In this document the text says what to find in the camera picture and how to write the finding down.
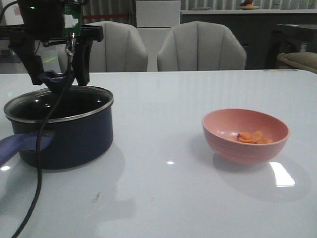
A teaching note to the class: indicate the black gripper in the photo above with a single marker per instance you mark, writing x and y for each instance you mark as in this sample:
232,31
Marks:
51,20

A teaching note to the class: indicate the glass lid with blue knob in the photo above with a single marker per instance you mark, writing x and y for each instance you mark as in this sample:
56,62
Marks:
78,102

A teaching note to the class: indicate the pink bowl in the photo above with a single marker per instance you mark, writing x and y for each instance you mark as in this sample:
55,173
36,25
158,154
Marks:
222,124

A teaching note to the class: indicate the orange ham slices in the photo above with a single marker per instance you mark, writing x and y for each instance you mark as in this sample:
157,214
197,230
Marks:
256,137

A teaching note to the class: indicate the red barrier belt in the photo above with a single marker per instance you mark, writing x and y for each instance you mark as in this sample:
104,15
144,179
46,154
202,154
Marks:
117,15

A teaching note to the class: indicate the grey pleated curtain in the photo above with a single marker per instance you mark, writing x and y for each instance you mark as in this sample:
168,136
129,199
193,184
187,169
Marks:
99,7

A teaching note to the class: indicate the left beige upholstered chair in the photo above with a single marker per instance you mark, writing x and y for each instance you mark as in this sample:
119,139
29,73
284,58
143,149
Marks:
121,50

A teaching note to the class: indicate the beige upholstered chair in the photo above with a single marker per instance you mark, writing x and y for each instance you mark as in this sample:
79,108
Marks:
121,50
201,46

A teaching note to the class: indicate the dark blue saucepan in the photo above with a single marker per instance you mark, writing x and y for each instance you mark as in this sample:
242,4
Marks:
64,145

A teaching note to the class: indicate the white drawer cabinet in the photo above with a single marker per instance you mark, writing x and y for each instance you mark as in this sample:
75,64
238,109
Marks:
154,17

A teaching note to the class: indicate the right beige upholstered chair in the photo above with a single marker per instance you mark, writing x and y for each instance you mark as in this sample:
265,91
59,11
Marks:
201,46

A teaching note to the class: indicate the fruit plate on counter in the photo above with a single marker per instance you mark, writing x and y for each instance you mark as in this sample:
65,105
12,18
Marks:
248,5

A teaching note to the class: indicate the dark grey sideboard counter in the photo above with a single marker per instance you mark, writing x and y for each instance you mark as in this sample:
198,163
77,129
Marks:
264,33

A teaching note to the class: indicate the beige cushion at right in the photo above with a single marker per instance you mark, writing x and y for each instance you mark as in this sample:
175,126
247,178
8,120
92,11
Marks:
301,60

